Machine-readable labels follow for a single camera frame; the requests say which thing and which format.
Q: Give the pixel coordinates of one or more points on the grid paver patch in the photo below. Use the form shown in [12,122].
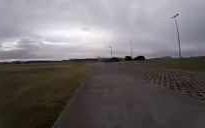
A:
[183,83]

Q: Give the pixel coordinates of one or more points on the dark bushes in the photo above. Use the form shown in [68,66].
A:
[139,58]

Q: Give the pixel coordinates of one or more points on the tall lamp post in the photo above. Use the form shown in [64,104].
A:
[178,36]

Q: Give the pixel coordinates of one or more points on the grass bank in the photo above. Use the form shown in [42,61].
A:
[186,62]

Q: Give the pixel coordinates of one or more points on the green grass field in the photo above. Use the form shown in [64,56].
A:
[30,90]

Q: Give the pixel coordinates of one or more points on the grey asphalt path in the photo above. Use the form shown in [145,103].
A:
[116,100]

